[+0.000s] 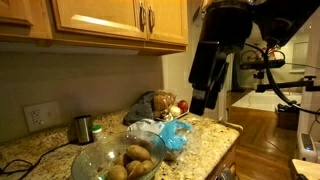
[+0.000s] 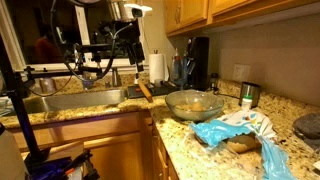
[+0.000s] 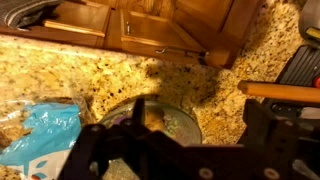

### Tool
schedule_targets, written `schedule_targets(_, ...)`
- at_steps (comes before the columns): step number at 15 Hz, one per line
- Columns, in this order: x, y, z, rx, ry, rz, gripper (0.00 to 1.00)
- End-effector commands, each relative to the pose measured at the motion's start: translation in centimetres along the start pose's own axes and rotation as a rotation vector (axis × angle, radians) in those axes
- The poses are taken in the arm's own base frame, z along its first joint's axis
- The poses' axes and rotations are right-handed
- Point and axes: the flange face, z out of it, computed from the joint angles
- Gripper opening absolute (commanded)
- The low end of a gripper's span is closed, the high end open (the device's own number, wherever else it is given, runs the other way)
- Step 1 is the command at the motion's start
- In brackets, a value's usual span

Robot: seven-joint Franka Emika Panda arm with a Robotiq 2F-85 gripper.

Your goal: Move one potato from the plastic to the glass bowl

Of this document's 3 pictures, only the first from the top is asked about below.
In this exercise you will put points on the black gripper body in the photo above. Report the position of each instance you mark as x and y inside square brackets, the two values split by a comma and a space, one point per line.
[207, 76]

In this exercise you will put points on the potato top in bowl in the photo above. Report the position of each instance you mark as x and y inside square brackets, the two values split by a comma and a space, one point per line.
[137, 152]

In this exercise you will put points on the potato front left in bowl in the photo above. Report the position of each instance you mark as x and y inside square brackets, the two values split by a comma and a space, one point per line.
[117, 172]

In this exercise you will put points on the glass bowl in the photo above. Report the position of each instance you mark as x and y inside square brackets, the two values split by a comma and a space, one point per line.
[94, 162]

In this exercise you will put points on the small green-lid jar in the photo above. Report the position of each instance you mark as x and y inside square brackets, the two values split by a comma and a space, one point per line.
[97, 132]

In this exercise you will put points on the wooden upper cabinet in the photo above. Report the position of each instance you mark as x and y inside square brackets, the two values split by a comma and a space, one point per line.
[151, 27]

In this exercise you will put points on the bagged onions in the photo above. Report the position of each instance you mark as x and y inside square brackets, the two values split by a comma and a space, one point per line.
[162, 100]

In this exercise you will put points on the white wall outlet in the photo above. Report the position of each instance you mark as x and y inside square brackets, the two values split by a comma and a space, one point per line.
[42, 116]

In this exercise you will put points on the potato in bowl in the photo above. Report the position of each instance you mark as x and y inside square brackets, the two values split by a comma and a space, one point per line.
[117, 172]
[137, 152]
[140, 170]

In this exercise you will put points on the white toaster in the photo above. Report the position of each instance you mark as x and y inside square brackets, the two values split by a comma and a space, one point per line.
[307, 150]

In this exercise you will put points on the steel electric grinder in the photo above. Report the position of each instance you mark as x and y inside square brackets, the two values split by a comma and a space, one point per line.
[83, 128]

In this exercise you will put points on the potato front right in bowl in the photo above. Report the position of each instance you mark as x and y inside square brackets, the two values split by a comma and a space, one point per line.
[140, 170]

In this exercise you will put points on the red apple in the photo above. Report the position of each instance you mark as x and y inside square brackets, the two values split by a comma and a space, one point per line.
[183, 105]

